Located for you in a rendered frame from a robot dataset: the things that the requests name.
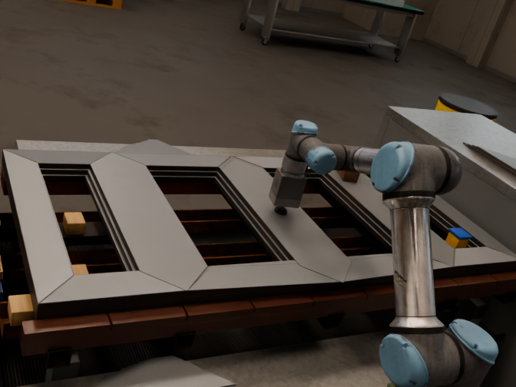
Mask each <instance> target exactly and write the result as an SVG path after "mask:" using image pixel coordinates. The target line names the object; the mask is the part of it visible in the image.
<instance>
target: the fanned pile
mask: <svg viewBox="0 0 516 387"><path fill-rule="evenodd" d="M233 385H236V384H235V383H233V382H230V381H228V380H226V379H224V378H221V377H219V376H218V375H215V374H213V373H211V372H208V371H207V370H205V369H202V368H200V367H198V366H196V365H193V364H191V363H189V362H186V361H184V360H182V359H180V358H177V357H176V356H164V357H157V358H152V359H145V360H144V361H141V362H139V363H136V364H133V365H129V366H128V367H127V368H122V370H121V371H120V372H116V373H112V374H110V375H105V376H104V377H103V378H102V379H101V380H100V381H99V382H98V384H97V385H96V386H95V387H228V386H233Z"/></svg>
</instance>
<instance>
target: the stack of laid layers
mask: <svg viewBox="0 0 516 387"><path fill-rule="evenodd" d="M233 159H236V160H240V161H242V162H244V163H247V164H250V165H253V166H255V167H258V168H261V169H263V170H266V171H267V172H268V173H269V174H270V175H271V177H272V178H274V175H275V173H276V168H263V167H260V166H257V165H255V164H251V163H249V162H247V161H244V160H241V159H239V158H236V157H229V158H228V159H227V160H226V161H224V162H223V163H222V164H221V165H220V166H219V167H178V166H146V167H147V169H148V170H149V171H150V173H151V175H152V176H153V178H154V179H155V181H213V182H214V183H215V184H216V185H217V186H218V188H219V189H220V190H221V192H222V193H223V195H224V196H225V197H226V198H227V199H228V200H229V202H230V203H231V205H232V206H233V207H234V209H235V210H236V211H237V213H238V214H239V215H240V216H241V217H242V219H243V220H244V222H245V223H246V225H247V226H248V227H249V228H250V229H251V230H252V232H253V233H254V234H255V236H256V237H257V239H258V240H259V241H260V242H261V243H262V245H263V246H264V247H265V249H266V250H267V251H268V253H269V254H270V255H271V257H272V258H273V259H274V260H275V261H273V262H262V263H241V264H229V265H218V266H251V265H271V264H292V263H297V262H296V261H295V260H294V259H293V257H292V256H291V255H290V254H289V252H288V251H287V250H286V249H285V247H284V246H283V245H282V244H281V242H280V241H278V239H277V238H276V237H275V235H274V234H273V233H272V232H271V230H270V229H269V228H268V226H267V225H266V224H265V223H264V222H263V221H262V220H261V218H260V217H259V216H258V214H257V213H256V212H255V211H254V209H253V208H252V207H251V206H250V205H249V204H248V203H247V201H246V200H245V199H244V197H243V196H242V195H241V194H240V192H239V191H238V190H237V189H236V188H235V186H234V185H233V184H232V183H231V182H230V180H229V179H228V178H227V176H226V175H225V174H224V173H223V171H222V170H221V169H223V168H224V167H225V166H226V165H227V164H228V163H229V162H231V160H233ZM38 166H39V168H40V171H41V175H42V177H43V180H44V182H45V180H84V181H85V183H86V184H87V187H88V189H89V192H90V194H91V196H92V199H93V201H94V204H95V206H96V207H97V210H98V212H99V215H100V217H101V220H102V222H103V224H104V227H105V229H106V231H107V234H108V236H109V238H110V240H111V243H112V245H113V248H114V250H115V253H116V254H117V258H118V259H119V261H120V264H121V266H122V269H123V271H124V272H125V271H136V270H139V269H138V267H137V264H136V262H135V260H134V258H133V256H132V254H131V251H130V249H129V247H128V245H127V242H126V240H125V238H124V236H123V234H122V232H121V229H120V227H119V226H118V224H117V221H116V219H115V217H114V215H113V213H112V211H111V208H110V206H109V204H108V202H107V199H106V197H105V195H104V193H103V191H102V189H101V186H100V184H99V183H98V180H97V178H96V176H95V174H94V171H93V170H92V168H91V165H90V164H38ZM2 169H3V172H4V176H5V182H6V187H7V190H8V197H9V200H10V204H11V208H12V215H13V218H14V222H15V229H16V233H17V236H18V242H19V246H20V250H21V257H22V260H23V264H24V268H25V275H26V278H27V282H28V288H29V292H30V296H31V302H32V306H33V310H34V314H35V320H38V319H52V318H60V317H68V316H82V315H90V314H98V313H107V315H108V313H112V312H120V311H128V310H136V309H149V308H157V307H165V306H180V305H182V307H183V305H187V304H195V303H210V302H218V301H225V300H233V299H249V298H255V297H263V296H278V295H286V294H293V293H308V292H315V291H323V290H331V289H345V288H353V287H361V286H375V285H383V284H391V283H394V275H392V276H381V277H376V278H370V279H359V280H353V281H347V282H344V283H341V282H340V283H314V284H300V285H286V286H260V287H246V288H232V289H205V290H192V291H178V292H169V293H153V294H144V295H136V296H119V297H110V298H101V299H85V300H76V301H67V302H59V303H42V304H38V301H37V297H36V294H35V288H34V284H33V280H32V277H31V270H30V267H29V264H28V258H27V253H26V250H25V244H24V240H23V237H22V231H21V227H20V223H19V220H18V214H17V210H16V207H15V201H14V197H13V193H12V187H11V184H10V180H9V176H8V171H7V167H6V163H5V157H4V154H3V150H2ZM307 173H308V174H307V176H306V178H307V182H318V183H319V184H320V185H321V186H323V187H324V188H325V189H326V190H327V191H328V192H329V193H330V194H331V195H332V196H333V197H334V198H335V199H336V200H337V201H338V202H340V203H341V204H342V205H343V206H344V207H345V208H346V209H347V210H348V211H349V212H350V213H351V214H352V215H353V216H354V217H355V218H356V219H357V220H358V221H359V222H360V223H361V224H362V225H363V226H364V227H365V228H366V229H367V230H368V231H369V232H370V233H371V234H373V235H374V236H375V237H376V238H377V239H378V240H379V241H380V242H381V243H382V244H383V245H384V246H385V247H386V248H387V249H388V250H390V251H391V252H392V232H391V230H389V229H388V228H387V227H386V226H385V225H384V224H383V223H381V222H380V221H379V220H378V219H377V218H376V217H375V216H374V215H372V214H371V213H370V212H369V211H368V210H367V209H366V208H365V207H364V206H363V205H361V203H360V202H359V201H358V200H357V199H355V198H354V197H353V196H352V195H351V194H350V193H349V192H348V191H346V190H345V189H344V188H343V187H342V186H341V185H340V184H338V183H337V182H336V181H335V180H334V179H333V178H332V177H331V176H329V175H328V174H323V175H322V174H318V173H316V172H315V171H314V170H311V169H308V170H307ZM429 216H430V221H432V222H433V223H434V224H435V225H436V226H438V227H439V228H440V229H442V230H443V231H444V232H445V233H447V234H448V233H450V231H449V230H448V228H460V226H459V225H458V224H457V223H456V222H454V221H453V220H452V219H450V218H449V217H447V216H446V215H445V214H444V213H443V212H441V211H440V210H439V209H438V208H436V207H435V206H434V205H431V206H430V207H429ZM461 228H462V227H461ZM462 229H463V228H462ZM463 230H464V229H463ZM465 231H466V230H465ZM466 232H467V231H466ZM467 233H468V232H467ZM469 234H470V233H469ZM470 235H471V234H470ZM481 246H485V245H484V244H482V243H481V242H480V241H478V240H477V239H475V238H474V237H473V236H472V239H469V241H468V244H467V246H466V247H465V248H470V247H481ZM210 267H212V266H208V267H207V268H206V269H205V270H204V271H203V273H202V274H201V275H200V276H199V278H200V277H201V276H202V275H203V274H204V273H205V272H206V271H207V270H208V269H209V268H210ZM139 271H140V270H139ZM511 271H516V261H511V262H503V263H486V264H478V265H469V266H453V267H449V268H443V269H436V270H433V276H434V280H435V279H443V278H451V277H459V276H473V275H481V274H490V273H503V272H511ZM199 278H198V279H199ZM198 279H197V280H198ZM197 280H196V281H197ZM196 281H195V282H196ZM195 282H194V283H195Z"/></svg>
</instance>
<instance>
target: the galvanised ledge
mask: <svg viewBox="0 0 516 387"><path fill-rule="evenodd" d="M389 334H390V333H389V330H386V331H380V332H371V333H366V334H360V335H354V336H345V337H340V338H334V339H325V340H319V341H315V342H305V343H300V344H295V345H289V346H280V347H274V348H269V349H260V350H254V351H249V352H239V353H234V354H229V355H223V356H214V357H209V358H203V359H194V360H188V361H186V362H189V363H191V364H193V365H195V366H198V367H200V368H202V369H205V370H207V371H208V372H211V373H213V374H215V375H218V376H219V377H221V378H224V379H226V380H228V381H230V382H233V383H235V384H236V385H233V386H228V387H386V386H387V385H388V383H390V382H391V381H390V380H389V377H387V376H386V374H385V373H384V371H383V368H382V365H381V362H380V358H379V348H380V345H381V344H382V340H383V339H384V338H385V337H386V336H387V335H389ZM112 373H116V372H108V373H103V374H97V375H88V376H82V377H77V378H72V379H62V380H58V381H52V382H43V383H37V384H32V385H23V386H17V387H95V386H96V385H97V384H98V382H99V381H100V380H101V379H102V378H103V377H104V376H105V375H110V374H112Z"/></svg>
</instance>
